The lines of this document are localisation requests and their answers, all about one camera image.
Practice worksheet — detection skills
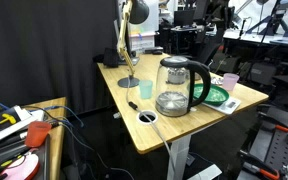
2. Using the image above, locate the green plate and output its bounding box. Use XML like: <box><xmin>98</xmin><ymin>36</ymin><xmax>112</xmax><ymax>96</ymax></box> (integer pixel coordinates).
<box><xmin>186</xmin><ymin>83</ymin><xmax>230</xmax><ymax>107</ymax></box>

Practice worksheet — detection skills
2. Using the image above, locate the white kitchen scale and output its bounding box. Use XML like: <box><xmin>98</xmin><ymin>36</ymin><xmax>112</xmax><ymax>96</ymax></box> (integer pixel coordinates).
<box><xmin>202</xmin><ymin>96</ymin><xmax>242</xmax><ymax>116</ymax></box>

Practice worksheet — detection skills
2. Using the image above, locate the teal plastic cup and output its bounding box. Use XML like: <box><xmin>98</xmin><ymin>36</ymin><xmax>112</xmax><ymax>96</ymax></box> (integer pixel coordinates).
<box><xmin>138</xmin><ymin>79</ymin><xmax>154</xmax><ymax>100</ymax></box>

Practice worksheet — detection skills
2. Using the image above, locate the black speaker box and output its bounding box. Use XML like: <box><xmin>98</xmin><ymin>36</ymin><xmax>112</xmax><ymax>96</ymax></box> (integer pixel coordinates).
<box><xmin>102</xmin><ymin>47</ymin><xmax>120</xmax><ymax>69</ymax></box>

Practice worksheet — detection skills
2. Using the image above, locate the white storage box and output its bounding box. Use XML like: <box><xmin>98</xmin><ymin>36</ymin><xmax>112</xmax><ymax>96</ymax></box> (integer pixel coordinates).
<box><xmin>130</xmin><ymin>31</ymin><xmax>157</xmax><ymax>53</ymax></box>

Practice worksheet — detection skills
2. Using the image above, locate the wooden desk lamp grey shade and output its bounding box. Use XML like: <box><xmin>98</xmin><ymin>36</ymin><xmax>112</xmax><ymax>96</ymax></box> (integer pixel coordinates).
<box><xmin>116</xmin><ymin>0</ymin><xmax>150</xmax><ymax>89</ymax></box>

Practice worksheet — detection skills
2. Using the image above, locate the crumpled silver foil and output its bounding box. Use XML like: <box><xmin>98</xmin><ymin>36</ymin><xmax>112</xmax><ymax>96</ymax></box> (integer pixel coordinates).
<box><xmin>210</xmin><ymin>76</ymin><xmax>225</xmax><ymax>86</ymax></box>

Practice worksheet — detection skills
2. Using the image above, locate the small black background monitor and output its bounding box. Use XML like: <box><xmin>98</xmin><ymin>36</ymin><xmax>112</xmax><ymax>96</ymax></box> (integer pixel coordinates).
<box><xmin>173</xmin><ymin>9</ymin><xmax>196</xmax><ymax>28</ymax></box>

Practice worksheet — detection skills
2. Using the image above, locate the pink plastic cup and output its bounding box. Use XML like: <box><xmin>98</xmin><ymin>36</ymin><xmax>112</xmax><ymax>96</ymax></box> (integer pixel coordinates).
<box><xmin>222</xmin><ymin>72</ymin><xmax>240</xmax><ymax>92</ymax></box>

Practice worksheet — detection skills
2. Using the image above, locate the black curtain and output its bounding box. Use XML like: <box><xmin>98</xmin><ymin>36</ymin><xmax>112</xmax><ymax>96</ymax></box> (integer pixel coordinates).
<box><xmin>0</xmin><ymin>0</ymin><xmax>119</xmax><ymax>115</ymax></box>

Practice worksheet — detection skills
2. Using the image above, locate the orange plastic cup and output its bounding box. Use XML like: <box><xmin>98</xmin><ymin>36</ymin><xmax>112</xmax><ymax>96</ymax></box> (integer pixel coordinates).
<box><xmin>24</xmin><ymin>120</ymin><xmax>53</xmax><ymax>148</ymax></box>

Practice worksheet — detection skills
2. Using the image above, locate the pink round dish red rim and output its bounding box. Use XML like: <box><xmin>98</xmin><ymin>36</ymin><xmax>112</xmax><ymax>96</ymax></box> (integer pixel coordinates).
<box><xmin>0</xmin><ymin>151</ymin><xmax>41</xmax><ymax>180</ymax></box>

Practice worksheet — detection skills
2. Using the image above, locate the yellow black screwdriver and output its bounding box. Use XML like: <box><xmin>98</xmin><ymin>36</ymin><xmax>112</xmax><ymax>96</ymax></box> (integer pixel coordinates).
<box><xmin>0</xmin><ymin>159</ymin><xmax>19</xmax><ymax>177</ymax></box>

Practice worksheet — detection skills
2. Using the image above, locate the glass electric kettle black handle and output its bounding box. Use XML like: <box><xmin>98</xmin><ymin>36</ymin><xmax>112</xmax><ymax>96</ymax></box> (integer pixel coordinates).
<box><xmin>154</xmin><ymin>55</ymin><xmax>212</xmax><ymax>118</ymax></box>

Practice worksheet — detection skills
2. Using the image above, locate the white lamp cable with switch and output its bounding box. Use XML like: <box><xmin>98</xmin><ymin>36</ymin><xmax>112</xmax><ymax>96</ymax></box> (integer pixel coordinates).
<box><xmin>125</xmin><ymin>74</ymin><xmax>178</xmax><ymax>180</ymax></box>

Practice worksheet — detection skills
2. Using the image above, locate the blue cable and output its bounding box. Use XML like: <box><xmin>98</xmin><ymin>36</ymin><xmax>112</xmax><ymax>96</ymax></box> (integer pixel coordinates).
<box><xmin>0</xmin><ymin>101</ymin><xmax>85</xmax><ymax>128</ymax></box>

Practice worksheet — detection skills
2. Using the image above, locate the orange handled black clamp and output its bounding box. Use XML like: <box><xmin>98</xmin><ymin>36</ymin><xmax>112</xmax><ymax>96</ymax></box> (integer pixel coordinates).
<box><xmin>238</xmin><ymin>149</ymin><xmax>281</xmax><ymax>180</ymax></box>
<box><xmin>257</xmin><ymin>111</ymin><xmax>288</xmax><ymax>133</ymax></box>

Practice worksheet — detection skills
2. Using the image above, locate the yellow T-handle tool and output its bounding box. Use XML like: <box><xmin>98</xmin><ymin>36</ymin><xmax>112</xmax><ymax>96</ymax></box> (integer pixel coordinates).
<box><xmin>0</xmin><ymin>113</ymin><xmax>18</xmax><ymax>126</ymax></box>

